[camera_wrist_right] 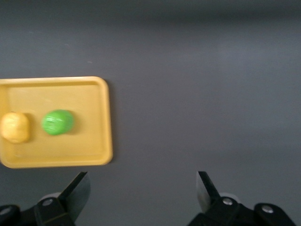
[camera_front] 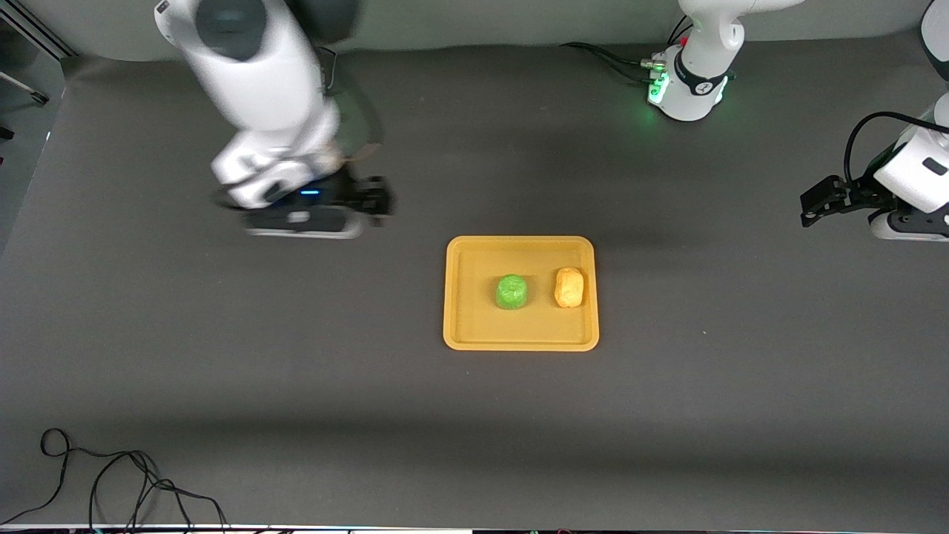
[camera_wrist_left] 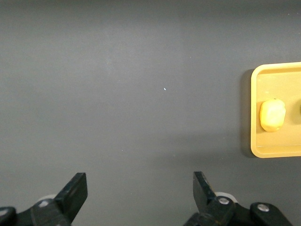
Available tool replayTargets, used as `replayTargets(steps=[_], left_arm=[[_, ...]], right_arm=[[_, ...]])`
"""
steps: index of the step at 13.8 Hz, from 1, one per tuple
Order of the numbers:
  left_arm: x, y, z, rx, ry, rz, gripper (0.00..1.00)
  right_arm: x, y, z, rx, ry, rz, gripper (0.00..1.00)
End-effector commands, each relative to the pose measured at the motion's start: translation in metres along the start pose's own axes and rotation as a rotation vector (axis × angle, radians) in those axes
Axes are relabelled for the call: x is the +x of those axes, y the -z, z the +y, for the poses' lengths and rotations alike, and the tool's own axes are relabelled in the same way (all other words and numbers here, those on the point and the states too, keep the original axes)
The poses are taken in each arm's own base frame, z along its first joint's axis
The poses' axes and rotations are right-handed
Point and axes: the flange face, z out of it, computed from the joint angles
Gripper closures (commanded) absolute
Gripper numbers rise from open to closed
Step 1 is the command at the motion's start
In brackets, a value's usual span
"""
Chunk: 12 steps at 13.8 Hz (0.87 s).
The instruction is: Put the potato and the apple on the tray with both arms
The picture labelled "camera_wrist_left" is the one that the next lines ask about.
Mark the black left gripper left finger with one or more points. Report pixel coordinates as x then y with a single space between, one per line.
73 195

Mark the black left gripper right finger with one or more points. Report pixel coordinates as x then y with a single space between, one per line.
204 195

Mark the yellow plastic tray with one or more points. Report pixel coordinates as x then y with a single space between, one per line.
270 146

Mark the dark grey table mat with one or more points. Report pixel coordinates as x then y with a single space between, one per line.
117 94

